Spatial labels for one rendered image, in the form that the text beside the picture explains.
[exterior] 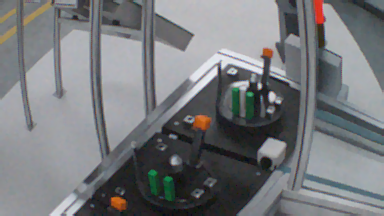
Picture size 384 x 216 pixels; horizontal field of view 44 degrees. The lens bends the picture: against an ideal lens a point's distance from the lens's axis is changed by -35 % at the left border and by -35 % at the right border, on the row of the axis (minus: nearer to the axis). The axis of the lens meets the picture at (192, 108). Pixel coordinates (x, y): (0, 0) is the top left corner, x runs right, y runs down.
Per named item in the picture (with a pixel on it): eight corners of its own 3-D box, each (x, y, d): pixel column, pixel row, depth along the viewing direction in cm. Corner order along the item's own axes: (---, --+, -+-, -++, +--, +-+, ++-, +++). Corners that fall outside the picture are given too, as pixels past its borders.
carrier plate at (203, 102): (228, 70, 142) (228, 61, 141) (317, 105, 132) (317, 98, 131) (161, 135, 126) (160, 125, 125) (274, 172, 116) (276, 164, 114)
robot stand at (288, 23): (315, 48, 170) (311, -4, 158) (328, 75, 159) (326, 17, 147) (274, 46, 169) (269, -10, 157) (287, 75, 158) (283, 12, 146)
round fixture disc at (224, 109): (238, 81, 136) (238, 72, 135) (294, 103, 130) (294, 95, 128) (200, 120, 126) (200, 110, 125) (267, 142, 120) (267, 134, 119)
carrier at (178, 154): (157, 140, 125) (152, 80, 118) (270, 177, 115) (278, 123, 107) (92, 202, 109) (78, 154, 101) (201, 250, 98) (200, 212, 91)
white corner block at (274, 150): (266, 153, 121) (268, 136, 118) (284, 158, 119) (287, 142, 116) (255, 168, 118) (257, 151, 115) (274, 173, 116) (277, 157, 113)
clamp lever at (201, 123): (192, 158, 114) (200, 114, 111) (202, 162, 113) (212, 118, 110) (180, 163, 111) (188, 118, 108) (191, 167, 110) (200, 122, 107)
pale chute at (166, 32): (141, 36, 149) (151, 20, 149) (184, 52, 142) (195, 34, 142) (82, 6, 125) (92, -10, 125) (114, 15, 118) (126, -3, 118)
